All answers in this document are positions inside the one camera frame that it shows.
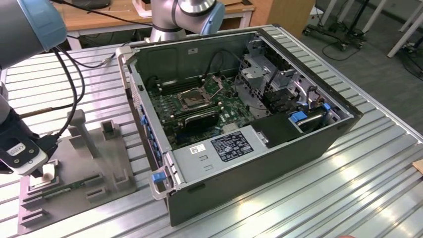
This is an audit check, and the black plastic drive cover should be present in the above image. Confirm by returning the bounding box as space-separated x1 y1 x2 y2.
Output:
249 113 307 149

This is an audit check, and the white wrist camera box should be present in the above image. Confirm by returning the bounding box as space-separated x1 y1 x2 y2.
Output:
0 137 49 177

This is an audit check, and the wooden cabinet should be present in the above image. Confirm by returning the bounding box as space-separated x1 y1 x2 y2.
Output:
253 0 315 39

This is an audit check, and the black wheeled stand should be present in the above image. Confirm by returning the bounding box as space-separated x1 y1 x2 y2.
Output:
303 0 368 52

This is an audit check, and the white desk frame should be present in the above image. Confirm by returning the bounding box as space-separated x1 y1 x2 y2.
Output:
385 0 423 59

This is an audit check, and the green RAM stick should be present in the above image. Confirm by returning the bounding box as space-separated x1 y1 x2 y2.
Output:
41 181 88 199

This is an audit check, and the black monitor stand base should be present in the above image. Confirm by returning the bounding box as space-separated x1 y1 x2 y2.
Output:
70 0 112 10

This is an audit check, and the wooden desk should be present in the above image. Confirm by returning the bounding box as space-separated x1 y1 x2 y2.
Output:
52 0 257 50

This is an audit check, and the CPU socket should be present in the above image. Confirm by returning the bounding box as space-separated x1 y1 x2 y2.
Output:
176 90 213 111

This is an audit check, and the black RAM slot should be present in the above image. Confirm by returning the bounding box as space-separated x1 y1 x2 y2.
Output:
161 109 212 122
157 77 202 88
158 81 204 93

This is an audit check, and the silver green CPU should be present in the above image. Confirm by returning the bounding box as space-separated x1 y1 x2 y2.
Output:
28 177 57 190

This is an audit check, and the hard disk in blue carrier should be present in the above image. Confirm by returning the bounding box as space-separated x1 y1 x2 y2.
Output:
285 109 331 132

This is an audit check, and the black looped wire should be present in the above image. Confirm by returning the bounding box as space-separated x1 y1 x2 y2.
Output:
202 50 245 78

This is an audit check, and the black cable with plug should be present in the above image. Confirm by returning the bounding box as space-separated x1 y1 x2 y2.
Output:
36 46 84 158

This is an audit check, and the grey plastic parts rack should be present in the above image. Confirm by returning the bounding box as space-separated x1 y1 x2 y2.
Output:
17 109 138 235

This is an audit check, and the metal socket cover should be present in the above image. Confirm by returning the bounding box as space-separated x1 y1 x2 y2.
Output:
201 75 227 100

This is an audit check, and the green motherboard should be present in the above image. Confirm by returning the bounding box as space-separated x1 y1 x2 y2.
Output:
146 74 252 149

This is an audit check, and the black PC case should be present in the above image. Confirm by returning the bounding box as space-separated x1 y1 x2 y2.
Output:
114 23 364 228

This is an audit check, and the black cable metal connector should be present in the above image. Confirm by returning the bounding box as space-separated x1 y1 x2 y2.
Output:
64 34 133 69

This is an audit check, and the thin brass rod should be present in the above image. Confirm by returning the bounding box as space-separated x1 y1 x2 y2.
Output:
16 107 53 118

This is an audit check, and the silver metal drive cage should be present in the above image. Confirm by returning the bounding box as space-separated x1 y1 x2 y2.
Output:
236 37 276 110

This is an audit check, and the silver power supply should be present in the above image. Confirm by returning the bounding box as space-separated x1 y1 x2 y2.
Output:
169 128 265 185

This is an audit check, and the black rounded heatsink cover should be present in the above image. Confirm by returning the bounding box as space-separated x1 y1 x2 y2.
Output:
182 111 220 132

